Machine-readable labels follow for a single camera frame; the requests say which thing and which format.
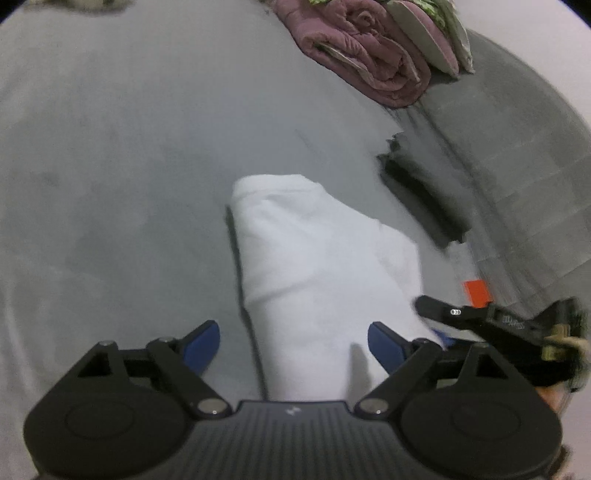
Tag grey bed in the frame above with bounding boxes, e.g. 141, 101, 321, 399
0, 0, 591, 462

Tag pink pillow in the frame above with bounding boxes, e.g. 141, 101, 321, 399
385, 0, 461, 77

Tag pink folded quilt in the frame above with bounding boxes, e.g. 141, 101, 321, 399
272, 0, 432, 109

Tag grey folded garment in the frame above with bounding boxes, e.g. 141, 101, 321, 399
385, 131, 472, 232

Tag orange booklet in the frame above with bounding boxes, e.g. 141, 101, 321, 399
463, 279, 494, 308

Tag white plush dog toy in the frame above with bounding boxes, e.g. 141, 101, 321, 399
25, 0, 137, 14

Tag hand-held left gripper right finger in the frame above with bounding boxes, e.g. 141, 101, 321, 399
353, 322, 532, 420

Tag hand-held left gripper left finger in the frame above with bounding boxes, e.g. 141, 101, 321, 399
69, 320, 234, 418

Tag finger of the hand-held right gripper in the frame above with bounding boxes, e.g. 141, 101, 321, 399
412, 295, 495, 333

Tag pink and grey pillows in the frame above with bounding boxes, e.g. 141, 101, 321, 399
434, 0, 476, 75

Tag white long-sleeve printed shirt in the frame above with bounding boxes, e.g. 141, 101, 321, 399
226, 173, 446, 402

